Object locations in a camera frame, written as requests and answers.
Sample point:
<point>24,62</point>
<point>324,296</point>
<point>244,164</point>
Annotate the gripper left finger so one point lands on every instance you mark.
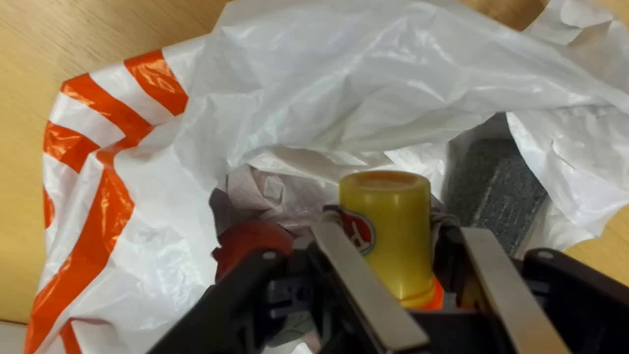
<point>387,324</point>

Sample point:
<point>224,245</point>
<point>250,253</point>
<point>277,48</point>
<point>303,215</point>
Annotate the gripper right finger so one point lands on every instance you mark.
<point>509,298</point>

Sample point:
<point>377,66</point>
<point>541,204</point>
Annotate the yellow container orange cap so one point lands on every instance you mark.
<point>387,217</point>

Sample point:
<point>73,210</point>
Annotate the dark grey duster block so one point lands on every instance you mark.
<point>487,184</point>

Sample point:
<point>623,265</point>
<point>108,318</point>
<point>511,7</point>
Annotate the white orange plastic bag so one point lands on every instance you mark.
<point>307,90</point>

